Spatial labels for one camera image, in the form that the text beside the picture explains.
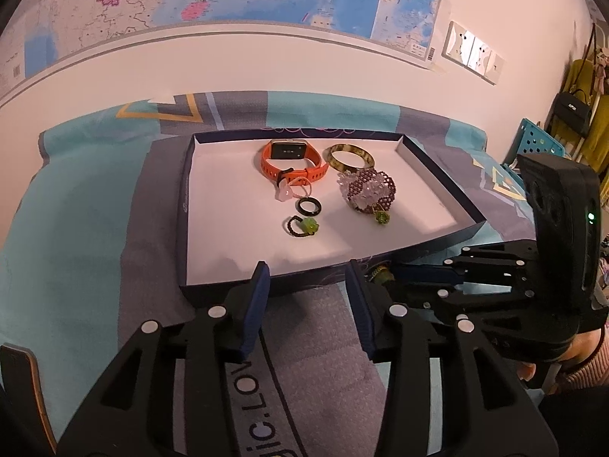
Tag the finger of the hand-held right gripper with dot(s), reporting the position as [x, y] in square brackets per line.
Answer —
[428, 272]
[476, 302]

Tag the tortoiseshell bangle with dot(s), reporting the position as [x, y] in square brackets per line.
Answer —
[367, 159]

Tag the small white wall plate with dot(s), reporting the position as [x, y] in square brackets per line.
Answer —
[497, 66]

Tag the person's right hand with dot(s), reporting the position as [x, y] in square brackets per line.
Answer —
[578, 350]

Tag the orange smartwatch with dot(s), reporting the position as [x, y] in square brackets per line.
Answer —
[269, 164]

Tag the white wall socket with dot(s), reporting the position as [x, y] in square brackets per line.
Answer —
[454, 42]

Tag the white shallow box tray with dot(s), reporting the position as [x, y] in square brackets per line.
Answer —
[228, 247]

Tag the white wall switch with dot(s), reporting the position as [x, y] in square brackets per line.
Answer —
[477, 52]

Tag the hanging yellow garment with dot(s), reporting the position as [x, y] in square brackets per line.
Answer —
[597, 138]

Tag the clear bubble wrap sheet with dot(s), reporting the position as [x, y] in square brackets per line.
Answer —
[314, 338]

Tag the blue plastic stool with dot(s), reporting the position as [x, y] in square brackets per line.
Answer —
[533, 140]

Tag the person's right forearm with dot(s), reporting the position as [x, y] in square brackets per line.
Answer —
[600, 366]

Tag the black handbag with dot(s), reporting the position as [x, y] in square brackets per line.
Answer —
[571, 112]

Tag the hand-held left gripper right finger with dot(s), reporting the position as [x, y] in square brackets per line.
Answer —
[360, 312]

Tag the teal grey printed blanket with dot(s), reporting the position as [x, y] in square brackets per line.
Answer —
[71, 247]

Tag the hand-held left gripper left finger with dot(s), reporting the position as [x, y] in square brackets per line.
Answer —
[252, 314]

